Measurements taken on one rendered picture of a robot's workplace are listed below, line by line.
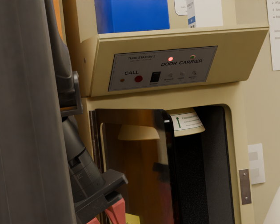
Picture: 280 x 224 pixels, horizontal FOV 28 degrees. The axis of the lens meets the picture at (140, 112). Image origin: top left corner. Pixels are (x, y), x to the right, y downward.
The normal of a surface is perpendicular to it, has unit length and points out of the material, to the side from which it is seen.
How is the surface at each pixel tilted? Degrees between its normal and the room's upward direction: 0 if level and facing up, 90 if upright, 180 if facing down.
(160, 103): 90
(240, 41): 135
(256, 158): 90
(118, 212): 110
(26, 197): 87
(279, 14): 90
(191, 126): 66
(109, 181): 25
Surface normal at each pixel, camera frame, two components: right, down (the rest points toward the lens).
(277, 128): 0.34, 0.01
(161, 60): 0.31, 0.71
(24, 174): 0.10, 0.00
